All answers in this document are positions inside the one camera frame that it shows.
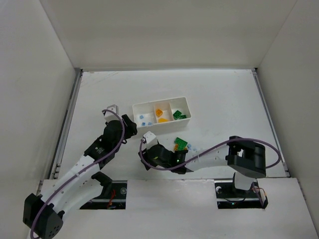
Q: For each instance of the green flat lego plate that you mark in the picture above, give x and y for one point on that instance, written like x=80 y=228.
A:
x=182 y=143

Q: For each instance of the aluminium rail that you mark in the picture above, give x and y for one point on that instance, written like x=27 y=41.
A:
x=55 y=164
x=283 y=162

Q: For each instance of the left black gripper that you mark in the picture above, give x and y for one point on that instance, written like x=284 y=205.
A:
x=130 y=125

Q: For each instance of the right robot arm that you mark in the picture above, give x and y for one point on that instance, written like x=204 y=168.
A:
x=246 y=157

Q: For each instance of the yellow butterfly lego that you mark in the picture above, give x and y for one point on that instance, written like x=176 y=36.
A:
x=162 y=120

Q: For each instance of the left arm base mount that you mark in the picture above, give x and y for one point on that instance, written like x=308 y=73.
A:
x=110 y=199

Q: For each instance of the right aluminium rail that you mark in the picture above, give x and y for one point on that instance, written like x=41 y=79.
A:
x=283 y=162

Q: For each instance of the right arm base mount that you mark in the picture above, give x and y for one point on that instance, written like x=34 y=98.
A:
x=228 y=197

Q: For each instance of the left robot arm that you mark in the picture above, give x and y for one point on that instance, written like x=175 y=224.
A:
x=44 y=213

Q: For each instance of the left aluminium rail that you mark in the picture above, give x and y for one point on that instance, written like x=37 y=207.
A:
x=55 y=164

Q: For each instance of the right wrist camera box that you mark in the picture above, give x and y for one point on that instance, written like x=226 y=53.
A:
x=150 y=139

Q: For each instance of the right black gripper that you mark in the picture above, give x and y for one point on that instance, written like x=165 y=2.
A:
x=153 y=152

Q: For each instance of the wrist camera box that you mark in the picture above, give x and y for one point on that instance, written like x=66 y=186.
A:
x=110 y=113
x=150 y=139

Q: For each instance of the green lego cube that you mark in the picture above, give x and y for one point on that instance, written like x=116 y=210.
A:
x=177 y=114

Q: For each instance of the white three-compartment tray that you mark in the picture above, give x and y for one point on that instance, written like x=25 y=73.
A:
x=162 y=116

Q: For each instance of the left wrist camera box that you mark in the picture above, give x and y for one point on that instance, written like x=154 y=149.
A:
x=110 y=113

